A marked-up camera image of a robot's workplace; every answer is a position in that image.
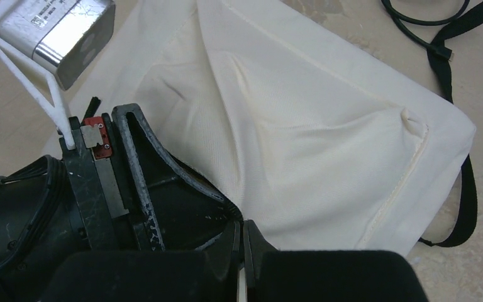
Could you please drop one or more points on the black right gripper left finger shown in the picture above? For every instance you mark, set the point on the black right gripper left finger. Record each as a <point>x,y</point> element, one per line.
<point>223,263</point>

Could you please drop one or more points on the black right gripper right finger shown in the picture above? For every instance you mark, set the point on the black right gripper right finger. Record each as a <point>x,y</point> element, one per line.
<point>255,247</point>

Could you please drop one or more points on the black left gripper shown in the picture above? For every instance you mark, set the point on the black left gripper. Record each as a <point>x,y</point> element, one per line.
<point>180,208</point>

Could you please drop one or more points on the beige canvas backpack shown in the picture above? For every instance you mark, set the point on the beige canvas backpack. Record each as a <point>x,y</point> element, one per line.
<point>319,143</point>

